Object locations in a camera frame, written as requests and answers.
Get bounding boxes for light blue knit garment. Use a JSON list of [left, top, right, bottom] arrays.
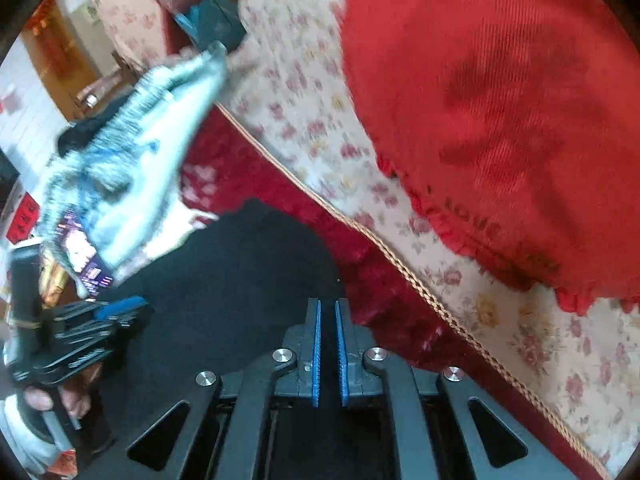
[[39, 42, 231, 268]]

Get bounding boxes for red heart-shaped cushion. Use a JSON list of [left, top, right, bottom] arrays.
[[340, 0, 640, 316]]

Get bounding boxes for red paper wall decoration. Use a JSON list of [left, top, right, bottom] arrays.
[[7, 195, 39, 242]]

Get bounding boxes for dark cloth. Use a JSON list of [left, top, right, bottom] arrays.
[[57, 95, 132, 157]]

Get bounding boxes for teal cloth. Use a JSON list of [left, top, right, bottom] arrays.
[[172, 0, 247, 53]]

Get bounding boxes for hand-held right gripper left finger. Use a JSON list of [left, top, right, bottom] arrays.
[[107, 298, 322, 480]]

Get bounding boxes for red and white plush blanket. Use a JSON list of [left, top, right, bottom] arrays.
[[115, 110, 611, 480]]

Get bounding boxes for person's left hand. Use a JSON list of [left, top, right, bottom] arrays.
[[22, 382, 93, 418]]

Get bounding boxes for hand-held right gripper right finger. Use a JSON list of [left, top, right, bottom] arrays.
[[335, 298, 576, 480]]

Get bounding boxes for wooden door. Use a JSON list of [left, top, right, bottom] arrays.
[[22, 7, 101, 121]]

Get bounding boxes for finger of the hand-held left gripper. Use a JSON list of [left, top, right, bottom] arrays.
[[47, 296, 152, 334], [10, 322, 137, 387]]

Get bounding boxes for black pants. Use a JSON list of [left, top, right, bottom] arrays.
[[92, 199, 351, 480]]

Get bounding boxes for phone with lit screen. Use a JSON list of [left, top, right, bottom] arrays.
[[60, 207, 115, 298]]

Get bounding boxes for beige floral pillow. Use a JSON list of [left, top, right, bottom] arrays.
[[220, 0, 632, 477]]

